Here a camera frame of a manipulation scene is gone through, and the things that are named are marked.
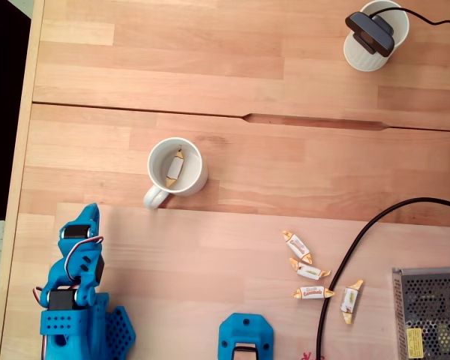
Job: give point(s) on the white caramel candy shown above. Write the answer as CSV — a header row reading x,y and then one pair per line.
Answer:
x,y
308,270
348,302
313,293
174,168
297,245

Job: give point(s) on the white ribbed cup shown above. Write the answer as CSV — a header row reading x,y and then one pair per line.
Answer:
x,y
360,60

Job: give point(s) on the black webcam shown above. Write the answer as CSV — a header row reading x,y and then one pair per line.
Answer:
x,y
371,32

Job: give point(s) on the wooden base board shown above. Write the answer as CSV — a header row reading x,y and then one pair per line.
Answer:
x,y
210,262

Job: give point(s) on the metal mesh power supply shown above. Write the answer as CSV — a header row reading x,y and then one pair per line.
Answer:
x,y
431,311

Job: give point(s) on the blue post base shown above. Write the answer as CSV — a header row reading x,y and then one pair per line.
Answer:
x,y
243,330

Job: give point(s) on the wooden camera post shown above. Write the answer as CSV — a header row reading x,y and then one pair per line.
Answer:
x,y
245,356

